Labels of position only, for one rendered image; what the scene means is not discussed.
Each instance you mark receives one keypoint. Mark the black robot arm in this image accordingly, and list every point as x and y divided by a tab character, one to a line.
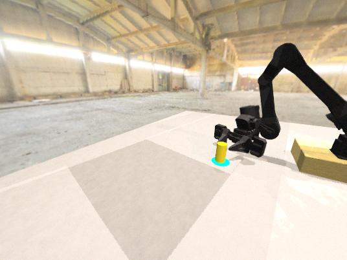
288	56

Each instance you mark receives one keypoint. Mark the cyan circle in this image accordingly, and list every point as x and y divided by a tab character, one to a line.
218	164

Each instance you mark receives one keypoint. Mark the yellow cylinder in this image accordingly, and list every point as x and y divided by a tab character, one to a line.
221	152

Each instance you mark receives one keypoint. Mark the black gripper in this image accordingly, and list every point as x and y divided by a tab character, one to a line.
243	141

